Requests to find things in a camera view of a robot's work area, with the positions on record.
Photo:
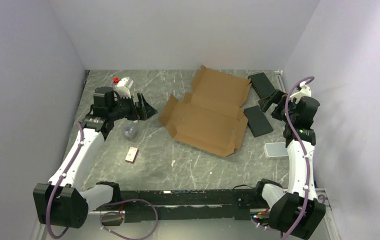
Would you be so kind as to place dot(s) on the black foam block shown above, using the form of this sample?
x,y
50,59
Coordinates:
x,y
261,85
258,124

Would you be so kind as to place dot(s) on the brown cardboard box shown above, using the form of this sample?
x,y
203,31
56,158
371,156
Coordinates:
x,y
210,117

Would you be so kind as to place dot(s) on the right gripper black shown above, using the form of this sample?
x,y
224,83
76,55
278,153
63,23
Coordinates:
x,y
278,96

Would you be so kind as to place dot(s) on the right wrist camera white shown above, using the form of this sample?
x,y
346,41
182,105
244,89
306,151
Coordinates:
x,y
303,91

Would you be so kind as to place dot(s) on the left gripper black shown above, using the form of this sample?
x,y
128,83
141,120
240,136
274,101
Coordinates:
x,y
138,111

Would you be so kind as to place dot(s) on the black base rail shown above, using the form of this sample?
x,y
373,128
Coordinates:
x,y
201,204

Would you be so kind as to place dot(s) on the red staples box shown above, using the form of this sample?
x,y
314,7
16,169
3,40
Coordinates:
x,y
131,155

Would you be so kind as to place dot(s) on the black foam block far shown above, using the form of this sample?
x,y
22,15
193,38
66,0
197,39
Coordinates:
x,y
261,85

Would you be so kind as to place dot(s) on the white rectangular tray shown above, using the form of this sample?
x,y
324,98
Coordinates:
x,y
275,150

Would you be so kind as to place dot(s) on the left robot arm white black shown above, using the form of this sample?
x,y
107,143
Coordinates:
x,y
59,201

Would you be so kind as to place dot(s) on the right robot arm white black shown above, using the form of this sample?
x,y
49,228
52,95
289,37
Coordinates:
x,y
297,210

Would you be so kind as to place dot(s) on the black foam block near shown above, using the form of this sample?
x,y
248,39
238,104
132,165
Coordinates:
x,y
258,124

